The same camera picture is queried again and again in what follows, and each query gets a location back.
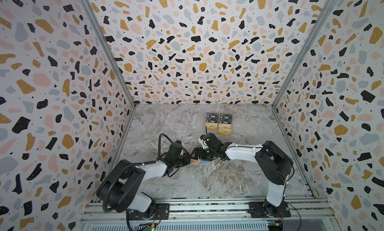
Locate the tan leather card holder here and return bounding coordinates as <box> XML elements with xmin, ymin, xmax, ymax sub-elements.
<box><xmin>190</xmin><ymin>150</ymin><xmax>213</xmax><ymax>166</ymax></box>

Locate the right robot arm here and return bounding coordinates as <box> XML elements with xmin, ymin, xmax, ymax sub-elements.
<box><xmin>192</xmin><ymin>133</ymin><xmax>295</xmax><ymax>219</ymax></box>

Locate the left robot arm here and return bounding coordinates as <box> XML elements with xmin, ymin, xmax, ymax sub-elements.
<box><xmin>97</xmin><ymin>141</ymin><xmax>191</xmax><ymax>219</ymax></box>

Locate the gold VIP card left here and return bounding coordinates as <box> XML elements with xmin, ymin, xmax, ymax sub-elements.
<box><xmin>205</xmin><ymin>123</ymin><xmax>218</xmax><ymax>131</ymax></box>

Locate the gold vip card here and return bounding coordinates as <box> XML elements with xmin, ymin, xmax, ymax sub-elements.
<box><xmin>205</xmin><ymin>123</ymin><xmax>218</xmax><ymax>131</ymax></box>
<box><xmin>218</xmin><ymin>124</ymin><xmax>232</xmax><ymax>137</ymax></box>

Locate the gold VIP card right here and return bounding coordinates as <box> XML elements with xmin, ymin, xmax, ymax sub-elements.
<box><xmin>218</xmin><ymin>124</ymin><xmax>232</xmax><ymax>137</ymax></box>

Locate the clear acrylic card display stand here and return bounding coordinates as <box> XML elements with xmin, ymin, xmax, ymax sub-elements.
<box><xmin>203</xmin><ymin>111</ymin><xmax>234</xmax><ymax>138</ymax></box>

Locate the black VIP card left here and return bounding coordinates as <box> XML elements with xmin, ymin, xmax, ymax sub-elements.
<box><xmin>206</xmin><ymin>113</ymin><xmax>220</xmax><ymax>124</ymax></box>

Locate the black vip card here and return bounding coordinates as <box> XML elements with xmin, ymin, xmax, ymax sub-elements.
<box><xmin>219</xmin><ymin>114</ymin><xmax>233</xmax><ymax>125</ymax></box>
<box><xmin>206</xmin><ymin>113</ymin><xmax>220</xmax><ymax>124</ymax></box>

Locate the black VIP card right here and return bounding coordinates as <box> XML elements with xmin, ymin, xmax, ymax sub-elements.
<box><xmin>219</xmin><ymin>114</ymin><xmax>233</xmax><ymax>125</ymax></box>

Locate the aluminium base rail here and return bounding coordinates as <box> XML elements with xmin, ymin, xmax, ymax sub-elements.
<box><xmin>80</xmin><ymin>196</ymin><xmax>341</xmax><ymax>231</ymax></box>

